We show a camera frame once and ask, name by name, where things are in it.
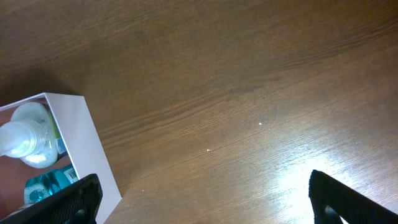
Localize white cardboard box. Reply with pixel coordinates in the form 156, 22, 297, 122
1, 93, 122, 223

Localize white spray bottle blue base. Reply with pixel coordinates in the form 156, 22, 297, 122
1, 102, 67, 169

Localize teal mouthwash bottle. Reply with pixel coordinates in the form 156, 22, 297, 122
24, 164, 78, 204

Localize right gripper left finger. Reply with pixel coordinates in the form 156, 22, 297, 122
1, 174, 103, 224

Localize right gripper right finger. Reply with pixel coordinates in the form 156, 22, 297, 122
308, 170, 397, 224

